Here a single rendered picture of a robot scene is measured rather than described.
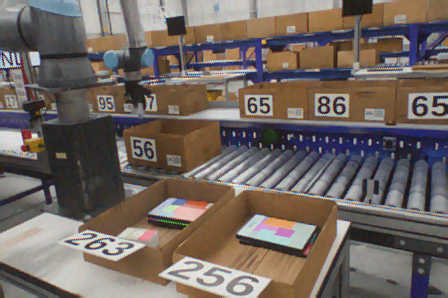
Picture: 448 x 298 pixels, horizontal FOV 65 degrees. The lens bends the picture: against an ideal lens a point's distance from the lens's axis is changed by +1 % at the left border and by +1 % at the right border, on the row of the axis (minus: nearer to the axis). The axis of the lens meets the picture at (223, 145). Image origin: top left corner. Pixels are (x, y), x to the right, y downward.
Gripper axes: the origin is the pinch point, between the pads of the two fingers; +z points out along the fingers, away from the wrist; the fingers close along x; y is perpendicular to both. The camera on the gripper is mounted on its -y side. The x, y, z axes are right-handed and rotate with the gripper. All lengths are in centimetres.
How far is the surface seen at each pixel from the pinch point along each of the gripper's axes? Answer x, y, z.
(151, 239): 74, 82, 15
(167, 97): -3.3, -28.9, -5.8
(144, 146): 20.3, 22.7, 9.4
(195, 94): 7.8, -43.7, -5.3
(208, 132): 46.3, 5.5, 5.6
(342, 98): 102, -26, -6
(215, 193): 78, 54, 13
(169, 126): 13.2, -6.7, 6.8
